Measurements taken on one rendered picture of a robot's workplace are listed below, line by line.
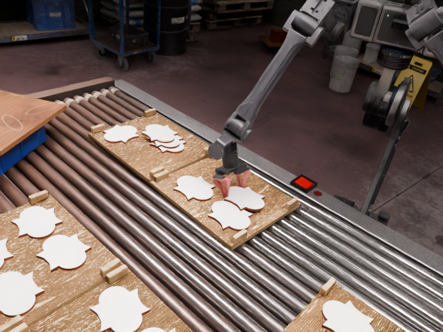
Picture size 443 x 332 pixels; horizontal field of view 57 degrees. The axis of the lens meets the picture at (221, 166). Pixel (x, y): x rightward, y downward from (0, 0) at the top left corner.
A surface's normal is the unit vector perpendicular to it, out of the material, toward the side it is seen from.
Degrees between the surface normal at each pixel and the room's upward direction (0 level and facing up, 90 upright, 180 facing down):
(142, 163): 0
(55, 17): 90
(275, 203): 0
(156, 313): 0
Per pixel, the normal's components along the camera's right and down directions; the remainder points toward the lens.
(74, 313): 0.11, -0.83
